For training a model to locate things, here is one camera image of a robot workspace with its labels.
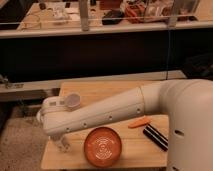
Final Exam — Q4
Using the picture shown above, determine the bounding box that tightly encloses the orange carrot toy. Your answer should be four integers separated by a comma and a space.
128, 116, 151, 129

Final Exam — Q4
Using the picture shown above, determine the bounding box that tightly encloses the translucent plastic cup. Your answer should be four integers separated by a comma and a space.
64, 93, 81, 110

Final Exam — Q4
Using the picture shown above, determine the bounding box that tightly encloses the black striped eraser block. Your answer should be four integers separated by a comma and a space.
143, 124, 168, 151

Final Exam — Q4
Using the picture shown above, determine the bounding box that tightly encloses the metal frame post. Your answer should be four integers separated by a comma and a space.
79, 0, 89, 31
167, 0, 183, 28

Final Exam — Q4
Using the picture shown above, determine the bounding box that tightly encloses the small grey bottle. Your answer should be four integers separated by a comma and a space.
52, 134, 70, 152

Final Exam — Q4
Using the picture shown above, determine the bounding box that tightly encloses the black crate at right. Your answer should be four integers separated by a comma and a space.
182, 53, 213, 80

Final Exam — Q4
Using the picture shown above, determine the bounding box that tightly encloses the metal frame post left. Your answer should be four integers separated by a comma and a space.
79, 0, 89, 31

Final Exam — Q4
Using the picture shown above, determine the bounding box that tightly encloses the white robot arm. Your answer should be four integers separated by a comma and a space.
37, 79, 213, 171

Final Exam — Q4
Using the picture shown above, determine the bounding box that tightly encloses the orange ridged plate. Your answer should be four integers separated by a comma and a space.
84, 127, 122, 168

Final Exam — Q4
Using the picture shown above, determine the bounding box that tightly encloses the red tool on shelf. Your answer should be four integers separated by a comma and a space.
125, 4, 145, 23

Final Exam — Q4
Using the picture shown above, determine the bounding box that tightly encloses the black bag on shelf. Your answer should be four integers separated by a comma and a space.
102, 10, 124, 25

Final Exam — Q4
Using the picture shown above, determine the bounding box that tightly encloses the metal frame post right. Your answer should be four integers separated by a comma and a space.
167, 0, 183, 28

